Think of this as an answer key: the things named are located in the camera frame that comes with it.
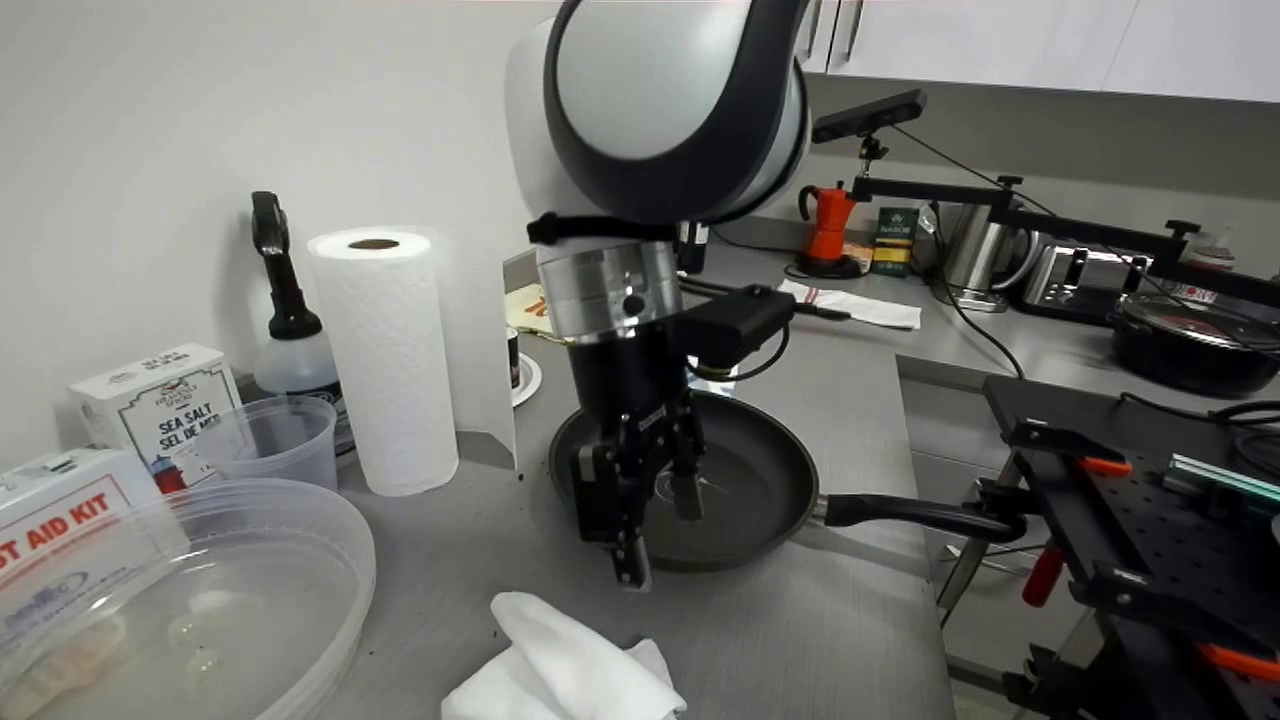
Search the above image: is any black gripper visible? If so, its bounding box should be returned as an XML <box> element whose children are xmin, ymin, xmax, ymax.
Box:
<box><xmin>564</xmin><ymin>334</ymin><xmax>705</xmax><ymax>592</ymax></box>

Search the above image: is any white blue-striped towel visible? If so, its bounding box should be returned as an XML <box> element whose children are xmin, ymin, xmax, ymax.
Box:
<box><xmin>439</xmin><ymin>592</ymin><xmax>687</xmax><ymax>720</ymax></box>

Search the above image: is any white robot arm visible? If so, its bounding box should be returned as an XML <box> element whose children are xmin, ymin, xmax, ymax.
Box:
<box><xmin>502</xmin><ymin>0</ymin><xmax>812</xmax><ymax>589</ymax></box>

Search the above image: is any black frying pan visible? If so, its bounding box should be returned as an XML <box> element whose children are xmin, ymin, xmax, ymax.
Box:
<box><xmin>546</xmin><ymin>390</ymin><xmax>1022</xmax><ymax>571</ymax></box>

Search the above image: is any white paper towel roll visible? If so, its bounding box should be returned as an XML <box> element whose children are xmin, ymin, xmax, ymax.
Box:
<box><xmin>306</xmin><ymin>226</ymin><xmax>458</xmax><ymax>494</ymax></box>

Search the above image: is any red moka pot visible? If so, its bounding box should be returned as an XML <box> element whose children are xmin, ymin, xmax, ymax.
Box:
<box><xmin>796</xmin><ymin>184</ymin><xmax>856</xmax><ymax>281</ymax></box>

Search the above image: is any small clear plastic cup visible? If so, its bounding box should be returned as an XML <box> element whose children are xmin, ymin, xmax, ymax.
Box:
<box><xmin>209</xmin><ymin>397</ymin><xmax>337</xmax><ymax>489</ymax></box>

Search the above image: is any clear plastic bowl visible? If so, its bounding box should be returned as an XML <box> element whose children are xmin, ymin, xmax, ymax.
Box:
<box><xmin>0</xmin><ymin>479</ymin><xmax>374</xmax><ymax>720</ymax></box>

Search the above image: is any silver toaster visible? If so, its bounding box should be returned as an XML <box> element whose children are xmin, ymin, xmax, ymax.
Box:
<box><xmin>1022</xmin><ymin>240</ymin><xmax>1153</xmax><ymax>324</ymax></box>

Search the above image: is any sea salt box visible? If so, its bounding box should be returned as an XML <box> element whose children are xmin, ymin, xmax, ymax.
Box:
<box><xmin>68</xmin><ymin>344</ymin><xmax>239</xmax><ymax>494</ymax></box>

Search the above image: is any black perforated mounting board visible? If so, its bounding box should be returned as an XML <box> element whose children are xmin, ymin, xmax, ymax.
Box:
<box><xmin>985</xmin><ymin>380</ymin><xmax>1280</xmax><ymax>720</ymax></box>

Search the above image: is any first aid kit box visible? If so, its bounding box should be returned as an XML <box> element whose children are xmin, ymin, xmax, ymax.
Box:
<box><xmin>0</xmin><ymin>447</ymin><xmax>186</xmax><ymax>636</ymax></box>

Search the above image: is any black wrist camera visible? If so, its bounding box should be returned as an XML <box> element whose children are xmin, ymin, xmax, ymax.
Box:
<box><xmin>670</xmin><ymin>284</ymin><xmax>796</xmax><ymax>366</ymax></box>

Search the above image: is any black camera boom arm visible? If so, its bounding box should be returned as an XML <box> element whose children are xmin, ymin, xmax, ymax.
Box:
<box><xmin>815</xmin><ymin>83</ymin><xmax>1280</xmax><ymax>281</ymax></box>

